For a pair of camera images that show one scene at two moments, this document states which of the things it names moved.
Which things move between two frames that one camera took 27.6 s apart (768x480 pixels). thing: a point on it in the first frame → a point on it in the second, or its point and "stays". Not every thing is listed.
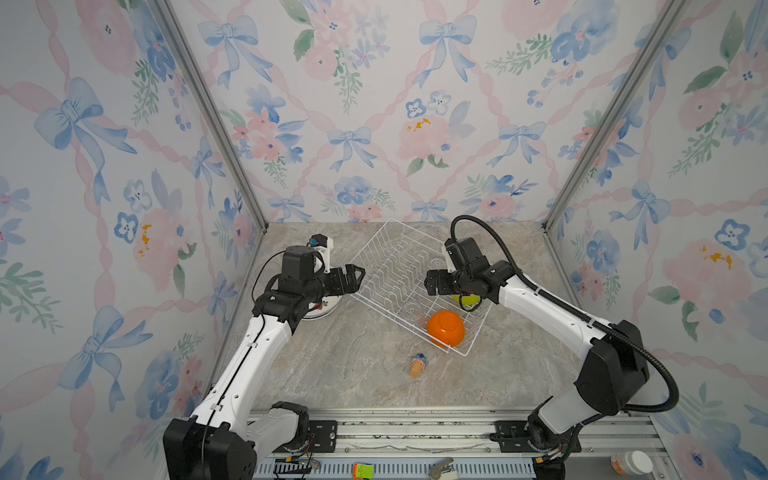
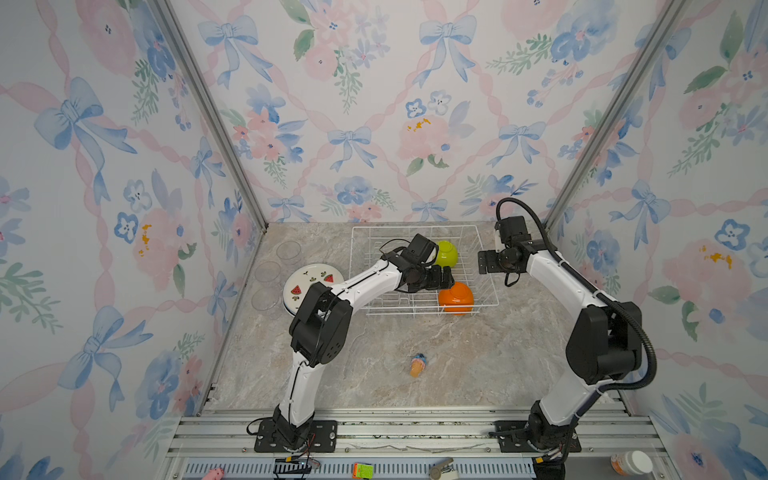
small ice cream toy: (417, 365) stays
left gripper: (350, 283) → (437, 280)
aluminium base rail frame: (466, 444) stays
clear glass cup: (414, 311) → (267, 271)
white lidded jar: (632, 462) stays
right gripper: (441, 276) → (488, 256)
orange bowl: (446, 328) → (459, 299)
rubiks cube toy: (362, 471) stays
